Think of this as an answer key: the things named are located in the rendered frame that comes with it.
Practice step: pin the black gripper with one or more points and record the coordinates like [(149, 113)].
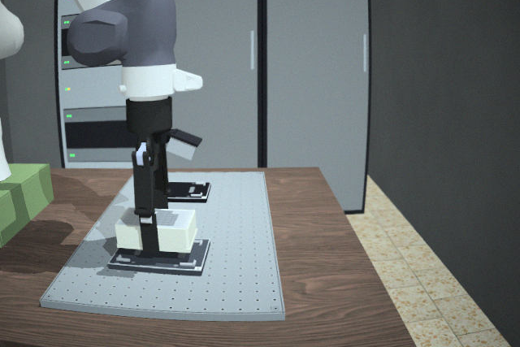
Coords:
[(143, 119)]

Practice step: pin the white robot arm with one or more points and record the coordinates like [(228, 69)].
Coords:
[(139, 33)]

